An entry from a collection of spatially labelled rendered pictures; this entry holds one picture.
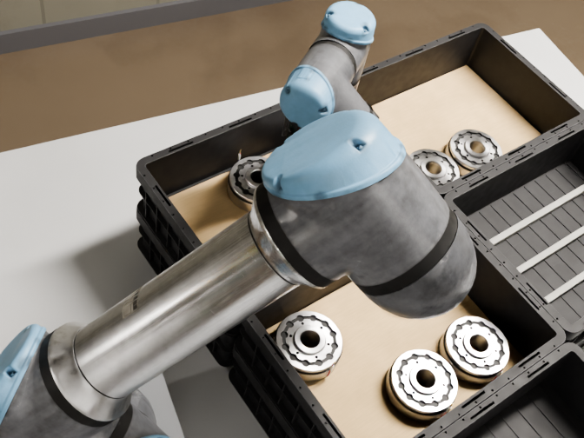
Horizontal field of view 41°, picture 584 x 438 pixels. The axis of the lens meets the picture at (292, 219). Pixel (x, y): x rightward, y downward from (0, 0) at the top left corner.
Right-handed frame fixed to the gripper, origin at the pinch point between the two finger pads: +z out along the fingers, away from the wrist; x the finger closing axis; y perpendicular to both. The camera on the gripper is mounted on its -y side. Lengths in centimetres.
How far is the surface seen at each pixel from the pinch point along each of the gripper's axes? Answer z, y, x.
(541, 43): 15, -83, -25
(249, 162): -0.8, 10.9, -5.8
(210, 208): 2.0, 20.4, -1.2
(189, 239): -8.0, 29.7, 9.4
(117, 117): 85, 0, -100
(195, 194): 2.0, 21.6, -4.9
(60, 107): 85, 15, -111
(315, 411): -8.0, 26.2, 40.8
